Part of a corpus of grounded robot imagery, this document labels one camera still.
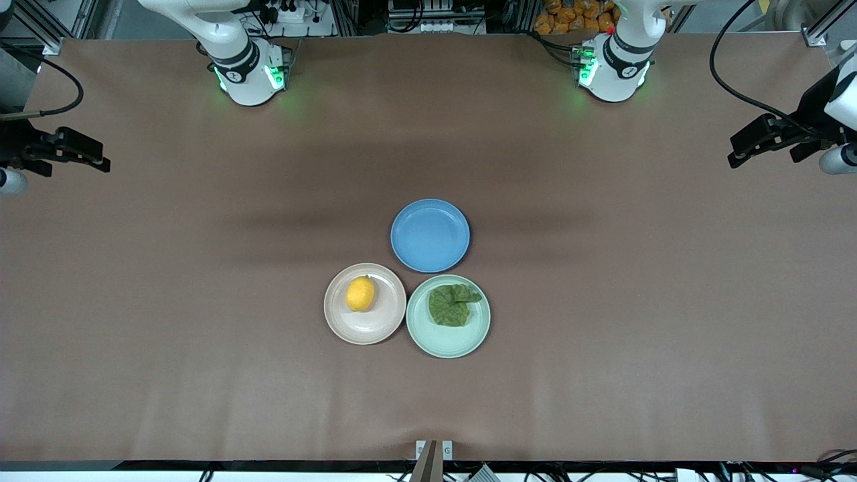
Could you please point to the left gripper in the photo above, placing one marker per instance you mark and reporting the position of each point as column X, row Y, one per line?
column 812, row 107

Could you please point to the yellow lemon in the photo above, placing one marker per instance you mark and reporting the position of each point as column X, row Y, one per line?
column 360, row 294

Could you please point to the green lettuce leaf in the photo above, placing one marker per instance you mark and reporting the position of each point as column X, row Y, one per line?
column 452, row 308

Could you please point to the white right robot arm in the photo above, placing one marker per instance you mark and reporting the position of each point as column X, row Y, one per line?
column 248, row 73

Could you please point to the bag of orange fruits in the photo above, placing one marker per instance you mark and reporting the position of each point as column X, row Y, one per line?
column 569, row 15

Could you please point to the white power strip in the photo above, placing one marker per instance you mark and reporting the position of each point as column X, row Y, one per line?
column 315, row 28

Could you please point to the beige round plate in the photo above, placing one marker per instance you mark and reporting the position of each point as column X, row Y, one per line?
column 368, row 328

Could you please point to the blue round plate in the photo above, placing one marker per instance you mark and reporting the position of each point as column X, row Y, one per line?
column 430, row 235

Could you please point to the pale green round plate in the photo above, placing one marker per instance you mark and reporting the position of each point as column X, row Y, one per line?
column 445, row 341

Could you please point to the aluminium frame profile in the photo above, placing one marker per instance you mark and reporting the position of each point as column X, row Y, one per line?
column 53, row 45
column 813, row 35

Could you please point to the metal bracket with post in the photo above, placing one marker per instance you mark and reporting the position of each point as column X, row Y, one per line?
column 428, row 465

